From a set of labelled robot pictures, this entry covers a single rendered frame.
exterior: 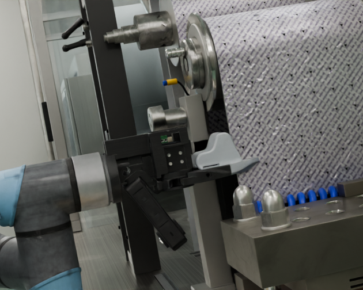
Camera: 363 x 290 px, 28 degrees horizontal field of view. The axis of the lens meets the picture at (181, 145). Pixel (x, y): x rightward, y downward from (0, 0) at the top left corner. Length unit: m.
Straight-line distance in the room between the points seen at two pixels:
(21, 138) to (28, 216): 5.60
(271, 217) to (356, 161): 0.26
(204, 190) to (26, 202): 0.28
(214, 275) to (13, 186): 0.35
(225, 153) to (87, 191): 0.20
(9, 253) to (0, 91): 5.57
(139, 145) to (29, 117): 5.59
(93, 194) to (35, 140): 5.60
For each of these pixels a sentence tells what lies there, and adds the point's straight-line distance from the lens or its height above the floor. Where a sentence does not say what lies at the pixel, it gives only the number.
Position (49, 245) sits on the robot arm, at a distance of 0.96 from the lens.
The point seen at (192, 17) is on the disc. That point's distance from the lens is 1.07.
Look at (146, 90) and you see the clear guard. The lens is 2.04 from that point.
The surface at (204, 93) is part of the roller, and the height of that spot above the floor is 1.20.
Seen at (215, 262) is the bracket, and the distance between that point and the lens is 1.11.
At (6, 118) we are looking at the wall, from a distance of 6.56.
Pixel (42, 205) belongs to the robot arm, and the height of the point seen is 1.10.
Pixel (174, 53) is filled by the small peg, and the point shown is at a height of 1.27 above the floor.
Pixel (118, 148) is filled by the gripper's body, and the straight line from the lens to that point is 0.97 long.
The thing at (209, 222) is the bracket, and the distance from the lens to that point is 1.10.
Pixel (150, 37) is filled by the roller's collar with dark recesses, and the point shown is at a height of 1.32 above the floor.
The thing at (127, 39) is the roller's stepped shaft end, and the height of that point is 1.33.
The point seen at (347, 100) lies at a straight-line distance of 1.08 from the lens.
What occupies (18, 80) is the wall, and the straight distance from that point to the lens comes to 6.57.
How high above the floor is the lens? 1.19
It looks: 3 degrees down
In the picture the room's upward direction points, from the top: 10 degrees counter-clockwise
